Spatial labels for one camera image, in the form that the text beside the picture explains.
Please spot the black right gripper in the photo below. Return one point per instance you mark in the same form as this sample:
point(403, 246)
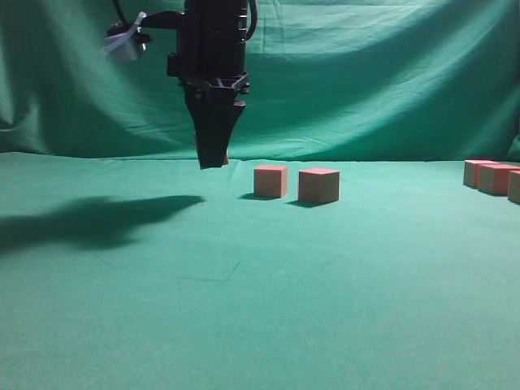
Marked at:
point(209, 63)

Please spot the pink cube placed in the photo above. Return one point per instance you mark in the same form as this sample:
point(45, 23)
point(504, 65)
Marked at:
point(270, 181)
point(318, 185)

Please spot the green cloth backdrop and cover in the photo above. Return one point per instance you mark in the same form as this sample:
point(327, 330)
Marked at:
point(126, 266)

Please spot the pink cube far back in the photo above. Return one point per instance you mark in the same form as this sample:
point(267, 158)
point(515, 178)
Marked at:
point(471, 171)

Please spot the pink cube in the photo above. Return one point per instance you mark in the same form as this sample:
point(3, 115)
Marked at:
point(471, 171)
point(493, 179)

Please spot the pink cube middle right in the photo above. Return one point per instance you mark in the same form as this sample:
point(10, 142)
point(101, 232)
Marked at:
point(493, 179)

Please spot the pink cube right edge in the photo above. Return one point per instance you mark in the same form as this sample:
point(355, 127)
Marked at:
point(513, 192)

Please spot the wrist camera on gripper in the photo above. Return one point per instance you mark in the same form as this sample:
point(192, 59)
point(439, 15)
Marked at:
point(126, 42)

